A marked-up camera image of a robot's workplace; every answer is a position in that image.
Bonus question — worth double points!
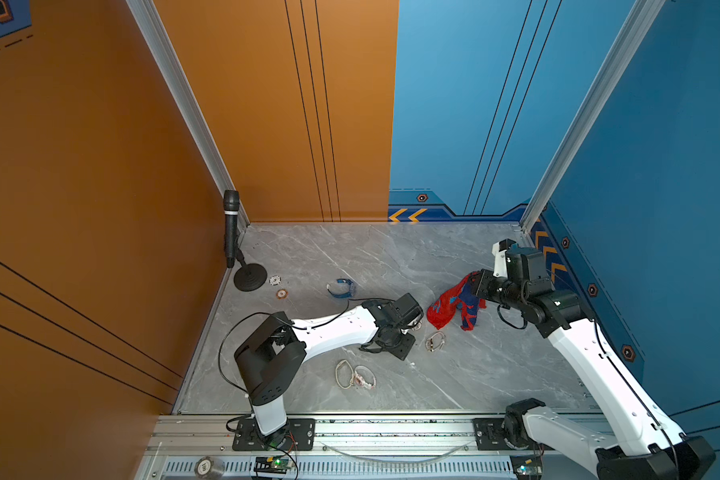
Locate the red and blue cloth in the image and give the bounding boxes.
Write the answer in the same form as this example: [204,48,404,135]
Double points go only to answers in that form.
[426,271,487,331]

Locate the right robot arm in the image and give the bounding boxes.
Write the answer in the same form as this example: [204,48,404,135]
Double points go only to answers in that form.
[468,270,716,479]

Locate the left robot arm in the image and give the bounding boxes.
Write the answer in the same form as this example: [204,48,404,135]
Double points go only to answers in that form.
[234,294,424,439]

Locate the pink white watch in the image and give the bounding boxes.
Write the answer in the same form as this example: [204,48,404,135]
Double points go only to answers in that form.
[352,365,377,390]

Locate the beige band watch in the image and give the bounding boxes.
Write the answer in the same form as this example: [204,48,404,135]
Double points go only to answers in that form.
[334,359,355,390]

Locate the black microphone on stand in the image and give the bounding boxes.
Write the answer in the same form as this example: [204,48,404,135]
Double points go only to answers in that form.
[223,189,267,292]

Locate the green circuit board right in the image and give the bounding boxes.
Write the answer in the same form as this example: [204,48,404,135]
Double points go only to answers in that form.
[510,456,543,480]

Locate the green circuit board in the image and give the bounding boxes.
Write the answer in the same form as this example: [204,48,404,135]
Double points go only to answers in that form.
[252,455,297,479]
[510,456,543,480]

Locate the green circuit board left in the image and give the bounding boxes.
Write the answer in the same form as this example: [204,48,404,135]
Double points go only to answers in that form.
[252,455,297,479]

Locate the silver tape roll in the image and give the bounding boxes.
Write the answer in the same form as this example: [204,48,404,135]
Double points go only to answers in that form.
[194,456,226,480]

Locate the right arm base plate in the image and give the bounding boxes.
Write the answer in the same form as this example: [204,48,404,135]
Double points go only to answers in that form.
[472,417,553,451]

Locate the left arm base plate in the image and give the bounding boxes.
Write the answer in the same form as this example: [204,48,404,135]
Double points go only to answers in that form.
[232,418,315,452]

